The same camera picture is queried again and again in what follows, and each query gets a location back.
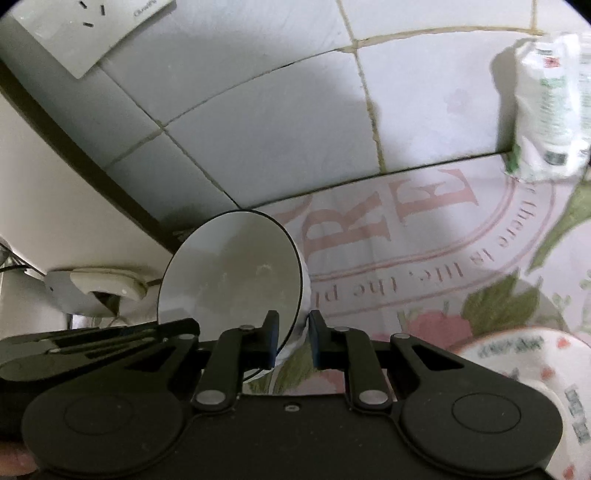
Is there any grey white knife sharpener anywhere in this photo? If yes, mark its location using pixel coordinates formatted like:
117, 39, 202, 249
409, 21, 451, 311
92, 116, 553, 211
45, 266, 149, 318

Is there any floral table cloth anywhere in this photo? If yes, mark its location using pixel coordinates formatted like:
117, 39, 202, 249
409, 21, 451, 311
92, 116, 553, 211
240, 152, 591, 398

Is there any white cutting board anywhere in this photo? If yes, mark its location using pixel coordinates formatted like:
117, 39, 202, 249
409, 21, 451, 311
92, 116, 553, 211
0, 59, 242, 326

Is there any person's left hand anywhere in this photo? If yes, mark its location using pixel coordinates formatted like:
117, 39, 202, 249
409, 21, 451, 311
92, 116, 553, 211
0, 438, 40, 479

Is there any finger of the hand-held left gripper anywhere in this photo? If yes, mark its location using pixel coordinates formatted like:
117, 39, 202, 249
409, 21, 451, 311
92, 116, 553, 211
46, 318, 202, 365

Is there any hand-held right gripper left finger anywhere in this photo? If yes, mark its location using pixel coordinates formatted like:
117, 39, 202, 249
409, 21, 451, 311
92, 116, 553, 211
120, 310, 280, 414

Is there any white ribbed bowl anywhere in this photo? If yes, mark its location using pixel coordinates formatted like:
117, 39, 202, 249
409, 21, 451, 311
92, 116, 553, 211
156, 210, 311, 383

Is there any white green packet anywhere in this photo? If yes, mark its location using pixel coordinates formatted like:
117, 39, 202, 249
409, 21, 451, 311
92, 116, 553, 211
502, 32, 591, 182

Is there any white strawberry print plate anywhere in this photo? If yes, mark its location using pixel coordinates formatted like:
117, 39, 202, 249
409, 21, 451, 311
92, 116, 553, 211
451, 325, 591, 480

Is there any white wall socket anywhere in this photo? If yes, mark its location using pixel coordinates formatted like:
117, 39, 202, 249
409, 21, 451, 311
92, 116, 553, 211
11, 0, 177, 80

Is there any black power cable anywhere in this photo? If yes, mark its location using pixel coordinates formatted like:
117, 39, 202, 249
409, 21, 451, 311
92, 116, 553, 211
0, 237, 47, 278

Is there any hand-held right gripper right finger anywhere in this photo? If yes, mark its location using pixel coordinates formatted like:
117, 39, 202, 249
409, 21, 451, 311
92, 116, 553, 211
308, 310, 465, 414

